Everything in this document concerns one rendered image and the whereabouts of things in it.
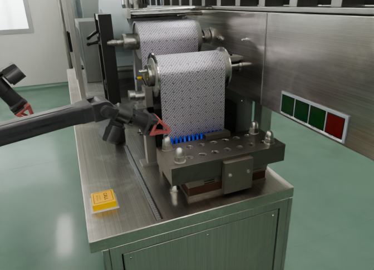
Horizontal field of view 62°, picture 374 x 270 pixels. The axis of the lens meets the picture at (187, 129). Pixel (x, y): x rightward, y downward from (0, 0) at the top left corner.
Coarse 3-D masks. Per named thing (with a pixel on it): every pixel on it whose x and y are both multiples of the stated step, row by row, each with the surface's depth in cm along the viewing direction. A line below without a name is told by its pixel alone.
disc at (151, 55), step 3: (150, 54) 103; (153, 54) 100; (147, 57) 107; (150, 57) 104; (153, 57) 100; (147, 60) 108; (156, 60) 99; (147, 63) 109; (156, 63) 98; (156, 66) 98; (156, 69) 99; (159, 72) 98; (159, 75) 98; (159, 78) 98; (159, 81) 99; (159, 84) 99; (159, 87) 100; (156, 90) 103; (159, 90) 101; (153, 93) 108; (156, 93) 104; (156, 96) 105
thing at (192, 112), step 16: (176, 96) 104; (192, 96) 106; (208, 96) 108; (224, 96) 110; (176, 112) 106; (192, 112) 108; (208, 112) 110; (176, 128) 108; (192, 128) 110; (208, 128) 113
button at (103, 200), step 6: (102, 192) 98; (108, 192) 98; (96, 198) 95; (102, 198) 95; (108, 198) 95; (114, 198) 95; (96, 204) 93; (102, 204) 93; (108, 204) 94; (114, 204) 95; (96, 210) 93
